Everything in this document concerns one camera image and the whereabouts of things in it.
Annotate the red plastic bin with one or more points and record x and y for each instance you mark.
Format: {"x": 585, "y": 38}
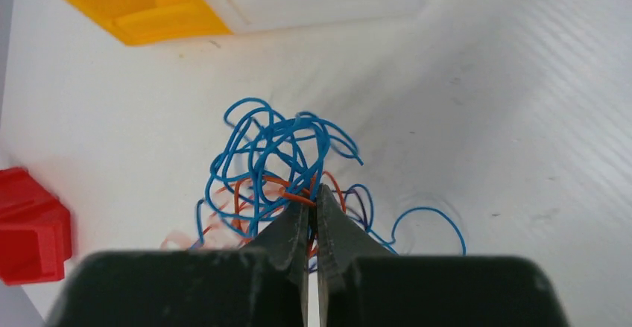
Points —
{"x": 36, "y": 231}

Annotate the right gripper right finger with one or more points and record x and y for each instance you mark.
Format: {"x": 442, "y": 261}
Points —
{"x": 361, "y": 283}

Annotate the yellow plastic bin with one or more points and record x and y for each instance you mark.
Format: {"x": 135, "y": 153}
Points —
{"x": 141, "y": 22}

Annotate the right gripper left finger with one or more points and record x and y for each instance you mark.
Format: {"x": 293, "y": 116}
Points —
{"x": 263, "y": 283}

